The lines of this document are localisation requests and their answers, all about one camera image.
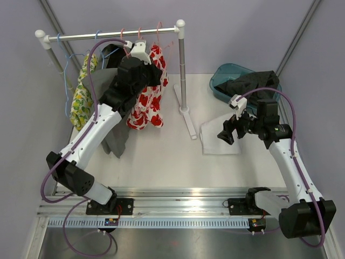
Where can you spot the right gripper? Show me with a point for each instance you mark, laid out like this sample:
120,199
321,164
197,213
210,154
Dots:
229,127

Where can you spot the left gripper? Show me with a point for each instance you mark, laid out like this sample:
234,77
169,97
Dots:
156,73

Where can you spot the white skirt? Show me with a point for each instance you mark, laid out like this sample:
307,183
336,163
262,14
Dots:
211,145

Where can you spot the pink hanger of dotted skirt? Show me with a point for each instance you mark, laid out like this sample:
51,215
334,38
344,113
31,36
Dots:
124,40

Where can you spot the dark dotted skirt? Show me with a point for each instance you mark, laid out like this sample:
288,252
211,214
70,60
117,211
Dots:
249,82

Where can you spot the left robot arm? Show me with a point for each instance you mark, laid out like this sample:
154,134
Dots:
68,166

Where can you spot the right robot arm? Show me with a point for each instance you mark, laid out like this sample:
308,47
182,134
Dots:
306,213

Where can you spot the red floral white garment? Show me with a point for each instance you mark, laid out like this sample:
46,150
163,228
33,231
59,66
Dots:
147,109

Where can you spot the teal plastic bin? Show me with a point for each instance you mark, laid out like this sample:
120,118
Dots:
227,72

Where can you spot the lemon print garment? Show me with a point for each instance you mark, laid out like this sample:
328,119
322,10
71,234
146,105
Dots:
82,101

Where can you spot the grey garment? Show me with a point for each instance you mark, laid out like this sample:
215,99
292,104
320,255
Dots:
105,72

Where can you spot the metal clothes rack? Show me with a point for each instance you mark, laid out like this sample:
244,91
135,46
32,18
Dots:
179,29

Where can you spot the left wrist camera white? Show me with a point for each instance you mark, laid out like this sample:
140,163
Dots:
137,50

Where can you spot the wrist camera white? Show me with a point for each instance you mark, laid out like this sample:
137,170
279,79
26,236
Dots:
137,50
239,104

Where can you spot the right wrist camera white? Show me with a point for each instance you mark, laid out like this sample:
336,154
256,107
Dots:
239,104

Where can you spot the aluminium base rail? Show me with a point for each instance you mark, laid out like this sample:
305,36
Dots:
161,202

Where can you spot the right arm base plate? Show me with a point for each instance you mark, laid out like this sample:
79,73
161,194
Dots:
239,207

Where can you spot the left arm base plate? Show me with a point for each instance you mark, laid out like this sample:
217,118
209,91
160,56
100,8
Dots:
122,206

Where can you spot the slotted cable duct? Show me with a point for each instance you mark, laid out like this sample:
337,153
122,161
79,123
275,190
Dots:
150,223

